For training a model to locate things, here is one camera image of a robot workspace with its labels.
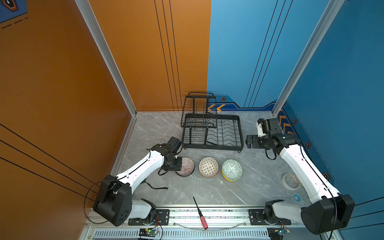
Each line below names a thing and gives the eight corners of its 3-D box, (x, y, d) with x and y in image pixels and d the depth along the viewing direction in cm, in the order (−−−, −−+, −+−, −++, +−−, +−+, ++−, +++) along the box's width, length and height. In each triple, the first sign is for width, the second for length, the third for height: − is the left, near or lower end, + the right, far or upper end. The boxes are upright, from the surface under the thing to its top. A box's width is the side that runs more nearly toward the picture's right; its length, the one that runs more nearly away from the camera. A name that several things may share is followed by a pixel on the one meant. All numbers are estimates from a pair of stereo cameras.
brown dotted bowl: (198, 178, 88) (198, 173, 82) (198, 161, 95) (198, 156, 89) (218, 178, 88) (220, 173, 82) (217, 161, 95) (218, 156, 89)
